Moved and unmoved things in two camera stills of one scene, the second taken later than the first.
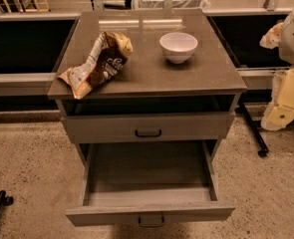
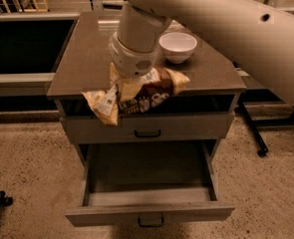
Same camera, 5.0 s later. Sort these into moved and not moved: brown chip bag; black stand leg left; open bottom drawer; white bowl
Moved: brown chip bag
Not moved: white bowl; black stand leg left; open bottom drawer
